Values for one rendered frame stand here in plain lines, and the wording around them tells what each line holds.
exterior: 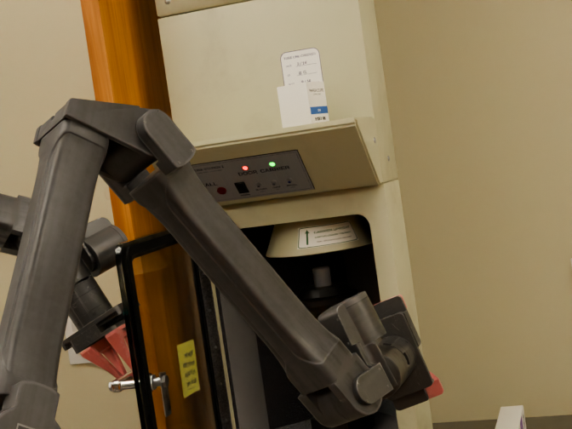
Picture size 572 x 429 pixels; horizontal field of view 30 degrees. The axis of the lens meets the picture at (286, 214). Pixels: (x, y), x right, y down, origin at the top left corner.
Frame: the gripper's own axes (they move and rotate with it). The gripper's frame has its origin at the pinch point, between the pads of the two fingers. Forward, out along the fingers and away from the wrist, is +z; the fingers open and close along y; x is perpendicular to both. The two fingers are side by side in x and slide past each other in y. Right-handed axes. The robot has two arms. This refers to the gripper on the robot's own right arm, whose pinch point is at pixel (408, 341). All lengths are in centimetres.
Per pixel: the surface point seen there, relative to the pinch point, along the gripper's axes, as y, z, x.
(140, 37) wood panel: 59, 16, 25
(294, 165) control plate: 29.0, 4.2, 6.2
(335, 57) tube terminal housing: 41.5, 11.6, -4.2
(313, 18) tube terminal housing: 48.1, 11.6, -3.6
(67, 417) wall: 5, 54, 90
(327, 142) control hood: 29.8, 1.9, -0.4
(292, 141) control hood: 32.0, 1.1, 4.0
